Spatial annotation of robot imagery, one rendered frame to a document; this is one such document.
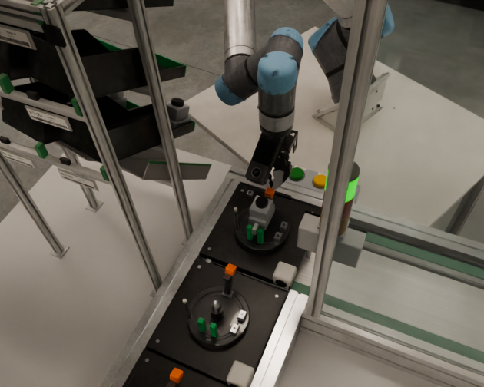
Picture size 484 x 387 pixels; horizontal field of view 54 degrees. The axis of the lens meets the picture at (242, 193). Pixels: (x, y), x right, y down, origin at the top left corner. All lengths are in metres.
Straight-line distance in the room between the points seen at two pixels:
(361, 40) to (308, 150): 1.01
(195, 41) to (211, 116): 1.96
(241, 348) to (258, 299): 0.12
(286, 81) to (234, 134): 0.70
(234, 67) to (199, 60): 2.32
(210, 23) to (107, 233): 2.59
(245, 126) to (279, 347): 0.80
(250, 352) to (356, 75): 0.67
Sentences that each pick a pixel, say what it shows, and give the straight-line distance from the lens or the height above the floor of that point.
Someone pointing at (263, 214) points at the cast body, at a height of 1.08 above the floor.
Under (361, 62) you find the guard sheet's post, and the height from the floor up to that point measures 1.64.
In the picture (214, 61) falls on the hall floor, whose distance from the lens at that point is 3.38.
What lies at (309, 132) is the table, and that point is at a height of 0.86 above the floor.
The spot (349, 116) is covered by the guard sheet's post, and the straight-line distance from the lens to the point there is 0.63.
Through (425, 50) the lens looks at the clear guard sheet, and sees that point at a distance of 0.56.
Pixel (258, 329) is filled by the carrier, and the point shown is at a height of 0.97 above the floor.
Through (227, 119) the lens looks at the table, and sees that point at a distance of 1.65.
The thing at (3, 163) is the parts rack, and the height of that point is 1.23.
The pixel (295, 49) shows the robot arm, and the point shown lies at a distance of 1.01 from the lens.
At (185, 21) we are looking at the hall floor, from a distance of 3.82.
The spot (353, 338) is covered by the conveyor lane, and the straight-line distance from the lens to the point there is 1.14.
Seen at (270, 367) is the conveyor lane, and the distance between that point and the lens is 1.07.
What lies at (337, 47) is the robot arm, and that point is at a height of 1.11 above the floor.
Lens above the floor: 1.97
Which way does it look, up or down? 52 degrees down
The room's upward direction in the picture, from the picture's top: 4 degrees counter-clockwise
